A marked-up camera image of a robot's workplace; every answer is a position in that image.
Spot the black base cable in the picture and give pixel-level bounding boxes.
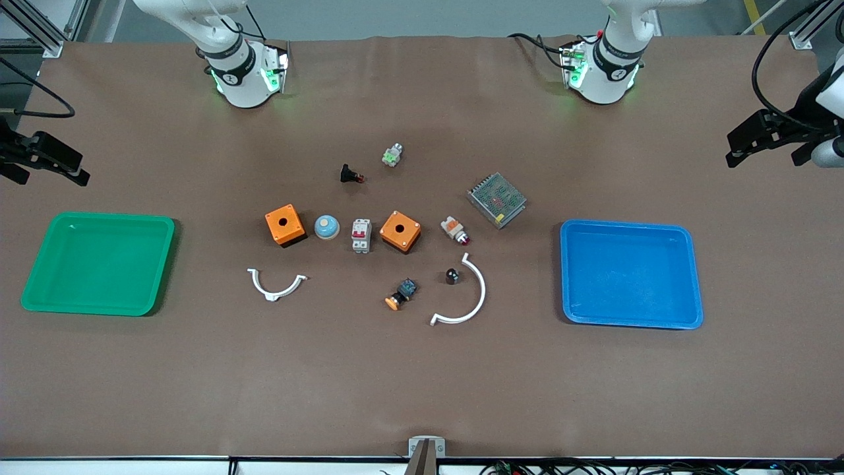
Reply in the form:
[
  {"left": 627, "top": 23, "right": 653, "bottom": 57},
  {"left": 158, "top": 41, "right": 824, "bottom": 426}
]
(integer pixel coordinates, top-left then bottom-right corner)
[{"left": 507, "top": 31, "right": 576, "bottom": 71}]

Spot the blue plastic tray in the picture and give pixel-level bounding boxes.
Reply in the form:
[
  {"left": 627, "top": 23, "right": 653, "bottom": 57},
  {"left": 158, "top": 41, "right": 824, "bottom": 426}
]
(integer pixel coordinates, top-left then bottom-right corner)
[{"left": 559, "top": 219, "right": 704, "bottom": 330}]

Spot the large white curved clip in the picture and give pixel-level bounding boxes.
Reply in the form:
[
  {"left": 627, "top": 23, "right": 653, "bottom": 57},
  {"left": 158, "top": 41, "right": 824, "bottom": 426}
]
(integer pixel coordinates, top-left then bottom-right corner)
[{"left": 430, "top": 252, "right": 487, "bottom": 327}]

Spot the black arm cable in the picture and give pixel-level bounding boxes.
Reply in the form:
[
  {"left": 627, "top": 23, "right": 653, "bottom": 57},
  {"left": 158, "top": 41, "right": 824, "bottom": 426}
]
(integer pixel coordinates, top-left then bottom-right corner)
[
  {"left": 0, "top": 56, "right": 75, "bottom": 119},
  {"left": 753, "top": 0, "right": 844, "bottom": 127}
]

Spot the orange mushroom push button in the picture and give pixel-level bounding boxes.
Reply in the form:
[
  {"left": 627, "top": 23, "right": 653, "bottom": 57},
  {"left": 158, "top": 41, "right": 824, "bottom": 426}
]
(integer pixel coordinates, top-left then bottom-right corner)
[{"left": 384, "top": 278, "right": 418, "bottom": 311}]

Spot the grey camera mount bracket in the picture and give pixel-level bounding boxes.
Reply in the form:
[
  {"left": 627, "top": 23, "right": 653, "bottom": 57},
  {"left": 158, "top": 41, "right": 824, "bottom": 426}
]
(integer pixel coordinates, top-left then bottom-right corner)
[{"left": 404, "top": 435, "right": 447, "bottom": 475}]

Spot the brown table mat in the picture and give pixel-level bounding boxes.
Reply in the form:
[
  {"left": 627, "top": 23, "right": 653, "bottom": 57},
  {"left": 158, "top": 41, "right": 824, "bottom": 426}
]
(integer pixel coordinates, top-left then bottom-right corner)
[{"left": 0, "top": 34, "right": 844, "bottom": 460}]

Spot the green plastic tray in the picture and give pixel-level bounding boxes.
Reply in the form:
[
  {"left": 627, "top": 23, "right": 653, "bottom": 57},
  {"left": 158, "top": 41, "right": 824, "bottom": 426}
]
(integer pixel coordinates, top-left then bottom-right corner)
[{"left": 20, "top": 211, "right": 176, "bottom": 317}]

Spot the small white curved clip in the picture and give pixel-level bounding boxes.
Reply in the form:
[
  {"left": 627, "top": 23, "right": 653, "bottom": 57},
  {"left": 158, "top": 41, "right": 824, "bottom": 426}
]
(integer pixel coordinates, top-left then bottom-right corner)
[{"left": 247, "top": 267, "right": 309, "bottom": 302}]

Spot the red indicator light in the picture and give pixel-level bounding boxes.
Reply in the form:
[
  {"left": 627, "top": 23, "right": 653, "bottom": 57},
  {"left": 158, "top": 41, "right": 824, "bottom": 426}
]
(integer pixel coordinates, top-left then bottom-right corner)
[{"left": 440, "top": 215, "right": 471, "bottom": 247}]

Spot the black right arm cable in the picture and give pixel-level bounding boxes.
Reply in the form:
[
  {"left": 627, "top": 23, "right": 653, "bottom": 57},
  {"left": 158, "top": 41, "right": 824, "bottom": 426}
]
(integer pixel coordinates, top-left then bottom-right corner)
[{"left": 0, "top": 56, "right": 75, "bottom": 119}]

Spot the metal mesh power supply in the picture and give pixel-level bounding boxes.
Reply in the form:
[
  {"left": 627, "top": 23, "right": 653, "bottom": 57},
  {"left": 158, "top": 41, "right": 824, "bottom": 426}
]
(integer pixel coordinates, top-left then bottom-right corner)
[{"left": 466, "top": 172, "right": 528, "bottom": 230}]

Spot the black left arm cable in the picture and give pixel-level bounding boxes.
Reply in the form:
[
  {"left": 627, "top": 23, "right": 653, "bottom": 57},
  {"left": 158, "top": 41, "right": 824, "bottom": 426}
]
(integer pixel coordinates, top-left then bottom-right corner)
[{"left": 753, "top": 0, "right": 844, "bottom": 127}]

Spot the orange button box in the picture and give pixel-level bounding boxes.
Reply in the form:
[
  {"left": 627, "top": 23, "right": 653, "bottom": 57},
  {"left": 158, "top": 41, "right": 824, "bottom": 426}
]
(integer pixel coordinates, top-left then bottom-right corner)
[
  {"left": 379, "top": 210, "right": 423, "bottom": 255},
  {"left": 264, "top": 203, "right": 307, "bottom": 248}
]

